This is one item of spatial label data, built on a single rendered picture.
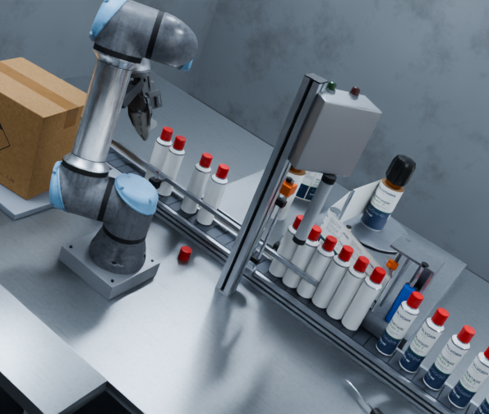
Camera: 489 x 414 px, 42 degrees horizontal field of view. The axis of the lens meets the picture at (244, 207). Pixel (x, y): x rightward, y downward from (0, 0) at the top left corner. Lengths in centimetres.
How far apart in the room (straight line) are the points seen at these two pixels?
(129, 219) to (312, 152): 48
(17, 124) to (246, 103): 333
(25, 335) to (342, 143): 86
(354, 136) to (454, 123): 282
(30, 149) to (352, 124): 87
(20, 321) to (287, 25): 360
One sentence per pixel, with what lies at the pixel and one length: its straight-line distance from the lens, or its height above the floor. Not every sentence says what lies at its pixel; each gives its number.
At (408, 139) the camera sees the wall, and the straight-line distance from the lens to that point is 450.
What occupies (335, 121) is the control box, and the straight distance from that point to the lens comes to 155.
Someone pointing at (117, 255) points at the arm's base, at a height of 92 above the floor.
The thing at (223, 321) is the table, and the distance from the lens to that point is 175.
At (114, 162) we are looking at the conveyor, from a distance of 216.
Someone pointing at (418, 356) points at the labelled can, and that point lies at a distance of 180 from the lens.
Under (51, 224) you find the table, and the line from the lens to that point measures 189.
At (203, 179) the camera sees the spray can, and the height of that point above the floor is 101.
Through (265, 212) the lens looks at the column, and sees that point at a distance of 167.
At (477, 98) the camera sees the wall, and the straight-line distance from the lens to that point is 434.
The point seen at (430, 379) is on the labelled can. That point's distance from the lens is 182.
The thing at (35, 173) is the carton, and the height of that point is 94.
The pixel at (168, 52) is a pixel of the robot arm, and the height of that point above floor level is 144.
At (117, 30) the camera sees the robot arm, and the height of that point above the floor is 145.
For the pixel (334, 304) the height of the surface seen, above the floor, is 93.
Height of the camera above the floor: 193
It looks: 29 degrees down
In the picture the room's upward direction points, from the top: 23 degrees clockwise
